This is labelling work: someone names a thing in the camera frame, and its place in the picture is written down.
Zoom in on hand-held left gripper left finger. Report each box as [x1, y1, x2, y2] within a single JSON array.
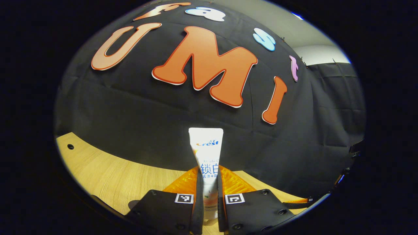
[[126, 166, 204, 235]]

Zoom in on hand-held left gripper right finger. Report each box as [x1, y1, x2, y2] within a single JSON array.
[[217, 165, 296, 234]]

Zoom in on white toothpaste tube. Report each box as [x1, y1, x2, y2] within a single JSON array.
[[188, 127, 224, 226]]

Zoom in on wooden desktop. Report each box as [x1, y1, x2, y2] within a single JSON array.
[[56, 132, 311, 234]]

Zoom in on black backdrop cloth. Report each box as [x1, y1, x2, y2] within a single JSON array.
[[54, 0, 366, 199]]

